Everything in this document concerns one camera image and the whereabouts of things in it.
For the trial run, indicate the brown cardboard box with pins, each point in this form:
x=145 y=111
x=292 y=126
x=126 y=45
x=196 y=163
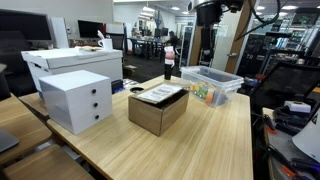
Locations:
x=157 y=108

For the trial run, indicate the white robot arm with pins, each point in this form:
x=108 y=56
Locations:
x=209 y=12

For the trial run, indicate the large white storage box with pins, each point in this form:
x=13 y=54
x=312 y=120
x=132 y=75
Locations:
x=43 y=63

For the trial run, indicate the black bottle with red-white label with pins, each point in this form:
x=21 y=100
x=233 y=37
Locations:
x=169 y=61

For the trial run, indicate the orange toy block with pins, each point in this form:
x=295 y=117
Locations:
x=209 y=98

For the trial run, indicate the clear plastic bin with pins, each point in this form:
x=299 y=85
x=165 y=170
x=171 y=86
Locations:
x=222 y=84

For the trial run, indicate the white mug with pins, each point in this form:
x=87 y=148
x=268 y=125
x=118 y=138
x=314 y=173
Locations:
x=105 y=42

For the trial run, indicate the white three-drawer cabinet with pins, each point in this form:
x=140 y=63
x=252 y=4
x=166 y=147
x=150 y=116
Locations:
x=77 y=100

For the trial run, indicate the black monitor in background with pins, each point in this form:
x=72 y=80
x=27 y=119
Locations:
x=89 y=29

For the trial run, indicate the black mesh office chair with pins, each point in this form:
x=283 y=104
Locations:
x=285 y=82

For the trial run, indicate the white device with yellow stripe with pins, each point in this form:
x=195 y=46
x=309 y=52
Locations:
x=297 y=106

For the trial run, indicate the black computer monitor left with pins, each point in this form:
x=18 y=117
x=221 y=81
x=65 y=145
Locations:
x=30 y=27

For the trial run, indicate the wooden side table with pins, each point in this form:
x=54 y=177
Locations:
x=19 y=121

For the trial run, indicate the white paper sheet right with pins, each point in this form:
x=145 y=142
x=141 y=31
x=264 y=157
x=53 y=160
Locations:
x=308 y=139

